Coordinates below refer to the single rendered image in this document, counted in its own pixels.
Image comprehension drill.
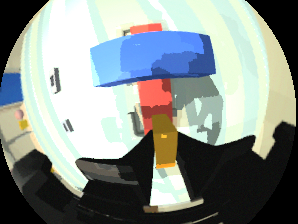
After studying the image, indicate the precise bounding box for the blue bar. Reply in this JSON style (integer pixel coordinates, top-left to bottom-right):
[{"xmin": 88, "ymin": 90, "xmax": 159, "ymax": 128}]
[{"xmin": 89, "ymin": 31, "xmax": 217, "ymax": 88}]

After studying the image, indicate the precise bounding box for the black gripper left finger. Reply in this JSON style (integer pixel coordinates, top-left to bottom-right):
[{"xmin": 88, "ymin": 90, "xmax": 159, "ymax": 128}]
[{"xmin": 74, "ymin": 129, "xmax": 154, "ymax": 208}]

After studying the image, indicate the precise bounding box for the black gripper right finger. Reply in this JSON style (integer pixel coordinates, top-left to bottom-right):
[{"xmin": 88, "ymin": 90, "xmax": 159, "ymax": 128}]
[{"xmin": 176, "ymin": 131, "xmax": 257, "ymax": 202}]

